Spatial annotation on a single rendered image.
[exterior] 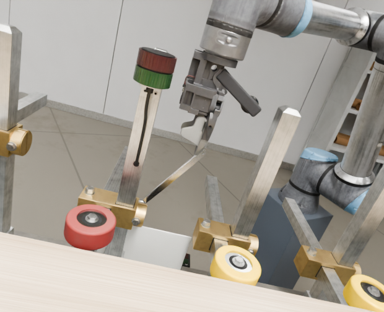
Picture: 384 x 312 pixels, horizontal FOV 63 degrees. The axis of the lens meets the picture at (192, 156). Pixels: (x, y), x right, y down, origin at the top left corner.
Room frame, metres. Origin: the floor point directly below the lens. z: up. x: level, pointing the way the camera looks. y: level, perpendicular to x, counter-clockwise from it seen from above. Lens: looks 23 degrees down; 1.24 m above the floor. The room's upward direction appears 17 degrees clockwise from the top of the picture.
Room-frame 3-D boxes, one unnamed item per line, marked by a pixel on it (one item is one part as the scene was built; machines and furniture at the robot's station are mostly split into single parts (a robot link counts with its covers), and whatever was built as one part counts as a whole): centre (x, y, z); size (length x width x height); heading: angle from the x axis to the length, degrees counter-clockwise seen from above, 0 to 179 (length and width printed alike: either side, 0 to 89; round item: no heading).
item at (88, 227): (0.42, 0.13, 0.85); 0.08 x 0.08 x 0.11
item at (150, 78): (0.50, 0.10, 1.14); 0.06 x 0.06 x 0.02
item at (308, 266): (0.61, -0.37, 0.82); 0.13 x 0.06 x 0.05; 97
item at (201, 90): (0.64, 0.01, 1.13); 0.09 x 0.08 x 0.12; 97
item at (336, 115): (3.23, -1.63, 0.77); 0.90 x 0.45 x 1.55; 97
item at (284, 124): (0.58, -0.15, 0.91); 0.03 x 0.03 x 0.48; 7
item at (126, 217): (0.54, 0.12, 0.84); 0.13 x 0.06 x 0.05; 97
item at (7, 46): (0.52, 0.35, 0.91); 0.03 x 0.03 x 0.48; 7
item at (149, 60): (0.50, 0.10, 1.17); 0.06 x 0.06 x 0.02
